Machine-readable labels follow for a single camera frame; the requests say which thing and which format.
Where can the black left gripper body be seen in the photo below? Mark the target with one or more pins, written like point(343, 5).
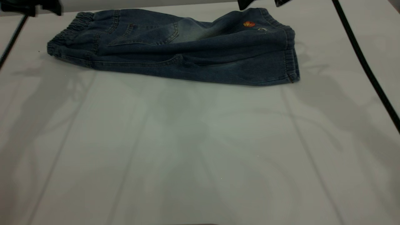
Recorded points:
point(18, 5)

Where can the blue denim shorts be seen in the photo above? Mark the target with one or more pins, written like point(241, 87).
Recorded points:
point(218, 56)

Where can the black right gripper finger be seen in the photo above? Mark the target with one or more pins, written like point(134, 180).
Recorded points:
point(245, 3)
point(280, 2)

